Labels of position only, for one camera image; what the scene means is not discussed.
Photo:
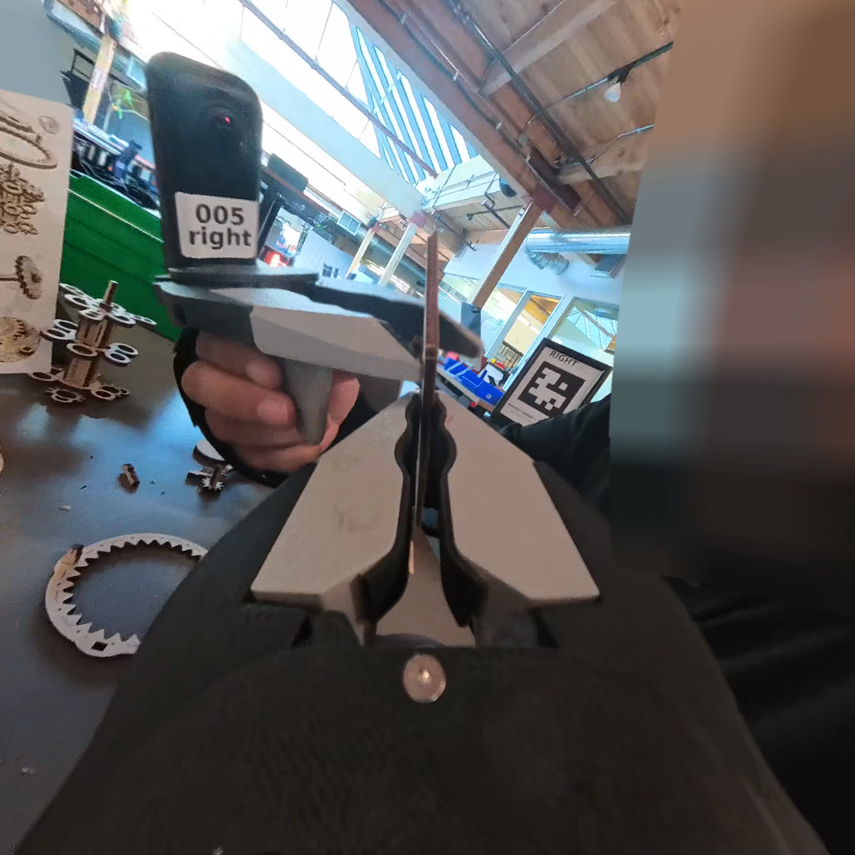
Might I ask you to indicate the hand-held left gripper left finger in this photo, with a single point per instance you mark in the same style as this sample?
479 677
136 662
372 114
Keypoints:
327 534

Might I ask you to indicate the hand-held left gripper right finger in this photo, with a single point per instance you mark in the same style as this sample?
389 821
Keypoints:
521 534

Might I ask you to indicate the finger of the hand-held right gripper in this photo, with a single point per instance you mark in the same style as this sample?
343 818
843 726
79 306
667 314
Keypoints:
334 340

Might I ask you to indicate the triangular wooden offcut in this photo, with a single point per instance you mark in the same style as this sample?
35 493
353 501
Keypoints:
431 300

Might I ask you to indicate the wooden model with loop arms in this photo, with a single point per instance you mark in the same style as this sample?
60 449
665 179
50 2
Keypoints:
87 334

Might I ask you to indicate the person's right forearm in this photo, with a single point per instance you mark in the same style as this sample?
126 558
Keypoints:
568 441

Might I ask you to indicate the person's right hand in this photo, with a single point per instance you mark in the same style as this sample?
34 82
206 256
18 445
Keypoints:
234 401

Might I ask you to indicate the small wooden gear on axle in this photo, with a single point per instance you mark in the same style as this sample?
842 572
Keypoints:
214 477

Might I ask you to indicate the wooden disc with square hole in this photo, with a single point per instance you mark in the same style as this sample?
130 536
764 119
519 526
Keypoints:
207 454

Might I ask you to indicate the green plastic bin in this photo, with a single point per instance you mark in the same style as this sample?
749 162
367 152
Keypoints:
107 247

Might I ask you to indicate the blue plastic bin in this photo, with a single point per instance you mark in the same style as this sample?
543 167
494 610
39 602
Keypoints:
477 381

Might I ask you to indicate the framed black white marker sign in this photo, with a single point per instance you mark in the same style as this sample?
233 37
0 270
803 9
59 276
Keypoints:
554 387

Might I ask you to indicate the folded instruction leaflet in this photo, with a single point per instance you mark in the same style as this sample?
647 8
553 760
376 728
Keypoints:
53 200

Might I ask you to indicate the small dark wooden peg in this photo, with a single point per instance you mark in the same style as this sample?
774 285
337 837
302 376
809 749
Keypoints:
129 476

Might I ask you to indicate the silver air duct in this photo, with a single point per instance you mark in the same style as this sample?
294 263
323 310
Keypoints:
581 242

